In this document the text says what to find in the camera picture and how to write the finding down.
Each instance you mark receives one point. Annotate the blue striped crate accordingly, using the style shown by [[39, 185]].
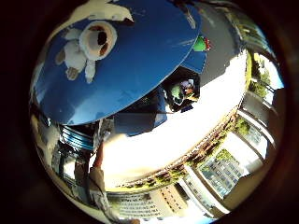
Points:
[[76, 138]]

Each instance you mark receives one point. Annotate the person's beige clothed body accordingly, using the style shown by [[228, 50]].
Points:
[[98, 189]]

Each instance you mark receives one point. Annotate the white dog plush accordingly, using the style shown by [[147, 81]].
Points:
[[81, 51]]

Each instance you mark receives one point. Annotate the dark blue table stand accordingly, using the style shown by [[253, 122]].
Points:
[[140, 115]]

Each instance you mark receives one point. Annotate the white fabric storage container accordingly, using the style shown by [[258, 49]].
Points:
[[102, 11]]

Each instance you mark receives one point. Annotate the green and red toy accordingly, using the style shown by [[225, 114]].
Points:
[[201, 43]]

